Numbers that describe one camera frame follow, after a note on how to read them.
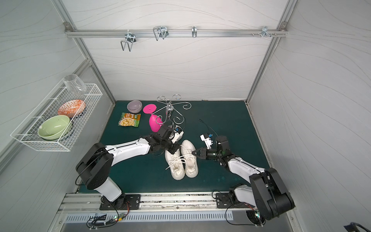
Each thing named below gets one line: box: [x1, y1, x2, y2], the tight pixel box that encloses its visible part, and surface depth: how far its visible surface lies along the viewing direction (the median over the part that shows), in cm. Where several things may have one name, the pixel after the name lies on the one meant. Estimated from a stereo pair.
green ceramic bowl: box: [37, 115, 73, 141], surface depth 62 cm
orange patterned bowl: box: [57, 99, 86, 118], surface depth 72 cm
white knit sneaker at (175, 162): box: [164, 148, 186, 181], surface depth 82 cm
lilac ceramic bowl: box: [127, 100, 143, 114], surface depth 113 cm
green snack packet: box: [117, 112, 142, 128], surface depth 109 cm
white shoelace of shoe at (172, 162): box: [165, 154, 187, 170], surface depth 84 cm
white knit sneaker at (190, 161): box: [180, 139, 199, 179], surface depth 84 cm
